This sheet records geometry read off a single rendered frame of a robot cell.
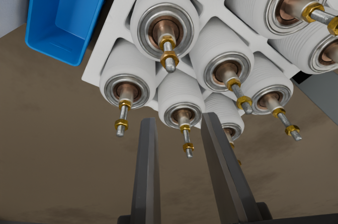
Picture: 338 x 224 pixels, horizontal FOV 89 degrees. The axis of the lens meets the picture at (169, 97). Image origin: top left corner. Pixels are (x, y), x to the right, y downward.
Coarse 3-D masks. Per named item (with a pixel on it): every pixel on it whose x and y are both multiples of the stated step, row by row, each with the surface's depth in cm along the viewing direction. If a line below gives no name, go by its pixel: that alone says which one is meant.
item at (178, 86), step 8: (176, 72) 37; (184, 72) 37; (168, 80) 36; (176, 80) 35; (184, 80) 35; (192, 80) 37; (160, 88) 37; (168, 88) 34; (176, 88) 33; (184, 88) 33; (192, 88) 34; (160, 96) 35; (168, 96) 32; (176, 96) 32; (184, 96) 31; (192, 96) 32; (200, 96) 34; (160, 104) 34; (168, 104) 32; (200, 104) 33; (160, 112) 33; (200, 120) 36
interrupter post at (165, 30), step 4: (160, 28) 22; (164, 28) 22; (168, 28) 22; (172, 28) 23; (160, 32) 21; (164, 32) 21; (168, 32) 21; (172, 32) 21; (160, 36) 20; (172, 36) 20; (160, 48) 21
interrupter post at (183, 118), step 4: (184, 112) 33; (180, 116) 33; (184, 116) 32; (188, 116) 33; (180, 120) 32; (184, 120) 32; (188, 120) 32; (180, 124) 31; (184, 124) 31; (188, 124) 31
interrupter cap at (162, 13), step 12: (144, 12) 21; (156, 12) 21; (168, 12) 21; (180, 12) 21; (144, 24) 22; (156, 24) 22; (168, 24) 22; (180, 24) 22; (192, 24) 22; (144, 36) 23; (156, 36) 23; (180, 36) 23; (192, 36) 23; (144, 48) 24; (156, 48) 24; (180, 48) 24
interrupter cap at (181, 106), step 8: (176, 104) 31; (184, 104) 31; (192, 104) 32; (168, 112) 33; (176, 112) 33; (192, 112) 33; (200, 112) 33; (168, 120) 34; (176, 120) 35; (192, 120) 35; (176, 128) 36
